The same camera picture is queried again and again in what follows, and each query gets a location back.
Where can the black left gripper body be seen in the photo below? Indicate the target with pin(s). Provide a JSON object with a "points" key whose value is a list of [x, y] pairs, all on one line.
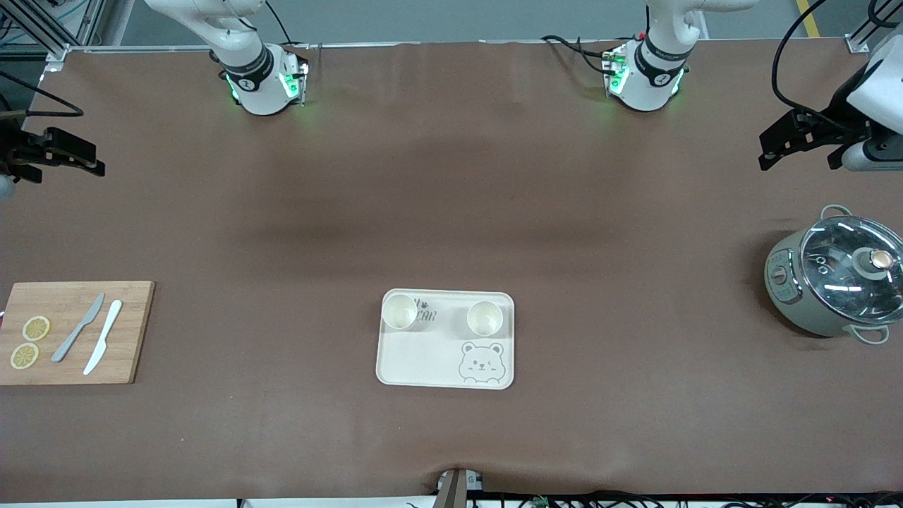
{"points": [[839, 117]]}

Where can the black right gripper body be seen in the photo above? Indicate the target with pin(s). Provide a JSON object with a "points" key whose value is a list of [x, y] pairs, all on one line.
{"points": [[15, 149]]}

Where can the white IKEA cup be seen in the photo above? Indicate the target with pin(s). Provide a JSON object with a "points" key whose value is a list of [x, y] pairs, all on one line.
{"points": [[485, 317], [399, 312]]}

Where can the glass pot lid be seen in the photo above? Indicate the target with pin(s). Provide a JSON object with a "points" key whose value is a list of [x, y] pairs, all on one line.
{"points": [[839, 268]]}

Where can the grey pot with glass lid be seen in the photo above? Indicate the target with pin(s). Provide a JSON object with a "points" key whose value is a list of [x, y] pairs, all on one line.
{"points": [[786, 296]]}

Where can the grey plastic knife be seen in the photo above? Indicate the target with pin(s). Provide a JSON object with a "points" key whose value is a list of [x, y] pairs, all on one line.
{"points": [[77, 328]]}

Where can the white plastic knife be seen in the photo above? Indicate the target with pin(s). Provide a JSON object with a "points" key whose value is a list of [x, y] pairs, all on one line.
{"points": [[104, 335]]}

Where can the lemon slice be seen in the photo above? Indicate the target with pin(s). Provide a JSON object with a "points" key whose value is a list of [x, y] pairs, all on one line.
{"points": [[36, 328], [25, 355]]}

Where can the bamboo cutting board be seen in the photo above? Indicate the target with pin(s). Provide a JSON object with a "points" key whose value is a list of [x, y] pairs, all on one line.
{"points": [[137, 331]]}

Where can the brown table mat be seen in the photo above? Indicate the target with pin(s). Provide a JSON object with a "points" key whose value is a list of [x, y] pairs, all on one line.
{"points": [[451, 176]]}

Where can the beige bear print tray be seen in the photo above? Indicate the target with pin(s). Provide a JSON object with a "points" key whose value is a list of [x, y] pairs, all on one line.
{"points": [[430, 360]]}

